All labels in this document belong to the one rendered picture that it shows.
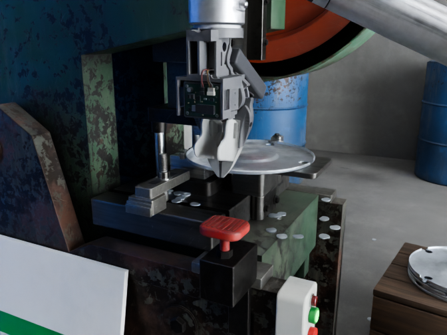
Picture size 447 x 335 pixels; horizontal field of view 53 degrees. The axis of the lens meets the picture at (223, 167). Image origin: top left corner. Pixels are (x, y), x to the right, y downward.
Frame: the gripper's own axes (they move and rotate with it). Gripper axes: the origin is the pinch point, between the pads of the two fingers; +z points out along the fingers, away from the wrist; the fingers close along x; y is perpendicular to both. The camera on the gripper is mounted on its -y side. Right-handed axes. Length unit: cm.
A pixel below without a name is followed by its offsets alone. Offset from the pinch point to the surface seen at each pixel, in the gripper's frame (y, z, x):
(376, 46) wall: -363, -13, -36
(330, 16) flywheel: -66, -24, -2
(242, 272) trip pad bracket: -0.6, 17.0, 3.2
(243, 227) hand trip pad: -0.1, 9.1, 3.4
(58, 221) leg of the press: -6.9, 19.6, -43.4
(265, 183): -29.6, 11.7, -4.8
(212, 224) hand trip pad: 0.9, 9.1, -1.4
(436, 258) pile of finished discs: -84, 46, 31
